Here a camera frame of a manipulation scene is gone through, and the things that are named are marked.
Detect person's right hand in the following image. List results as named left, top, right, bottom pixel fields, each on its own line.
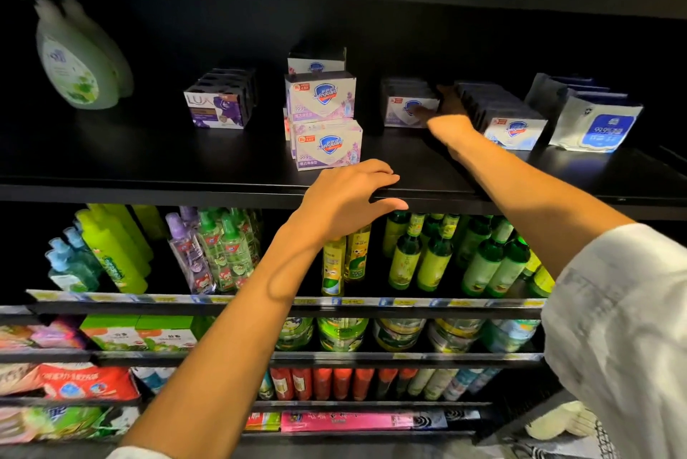
left=426, top=86, right=479, bottom=163

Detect person's left hand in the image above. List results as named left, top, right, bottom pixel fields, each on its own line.
left=290, top=158, right=411, bottom=262

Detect single white pink soap box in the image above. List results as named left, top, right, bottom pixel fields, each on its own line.
left=284, top=70, right=358, bottom=123
left=288, top=117, right=364, bottom=172

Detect black store shelf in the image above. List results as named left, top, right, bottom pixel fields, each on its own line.
left=0, top=0, right=687, bottom=459

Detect pale green pump soap bottle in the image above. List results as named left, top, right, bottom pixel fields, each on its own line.
left=19, top=0, right=135, bottom=111

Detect black wire shopping cart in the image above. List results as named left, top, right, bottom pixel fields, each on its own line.
left=505, top=426, right=624, bottom=459

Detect person's left forearm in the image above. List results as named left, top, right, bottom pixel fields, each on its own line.
left=120, top=239, right=323, bottom=459

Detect row of white pink soap boxes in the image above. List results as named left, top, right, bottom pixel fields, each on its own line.
left=381, top=76, right=442, bottom=131

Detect row of white blue soap boxes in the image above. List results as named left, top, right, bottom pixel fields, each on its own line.
left=453, top=80, right=549, bottom=152

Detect green lidded wipe tub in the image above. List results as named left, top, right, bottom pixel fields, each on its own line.
left=481, top=318, right=541, bottom=355
left=372, top=316, right=427, bottom=352
left=427, top=317, right=484, bottom=355
left=276, top=316, right=315, bottom=352
left=316, top=316, right=369, bottom=354

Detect row of white upright packs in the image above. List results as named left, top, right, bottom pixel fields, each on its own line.
left=526, top=72, right=645, bottom=154

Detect row of white red soap boxes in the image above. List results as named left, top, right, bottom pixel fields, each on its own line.
left=286, top=40, right=348, bottom=77

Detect row of purple soap boxes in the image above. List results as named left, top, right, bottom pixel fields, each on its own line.
left=183, top=68, right=258, bottom=131

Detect row of white small bottles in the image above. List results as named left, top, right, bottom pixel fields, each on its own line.
left=406, top=365, right=500, bottom=403

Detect long pink packet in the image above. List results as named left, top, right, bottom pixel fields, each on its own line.
left=281, top=410, right=450, bottom=433

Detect green white box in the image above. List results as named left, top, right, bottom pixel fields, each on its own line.
left=134, top=314, right=200, bottom=354
left=78, top=314, right=146, bottom=352

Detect yellow red packets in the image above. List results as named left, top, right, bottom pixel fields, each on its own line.
left=245, top=411, right=283, bottom=433

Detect cream white pouch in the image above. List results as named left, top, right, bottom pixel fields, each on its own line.
left=526, top=400, right=598, bottom=440

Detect red snack packet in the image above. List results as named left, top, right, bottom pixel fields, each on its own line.
left=37, top=363, right=141, bottom=403

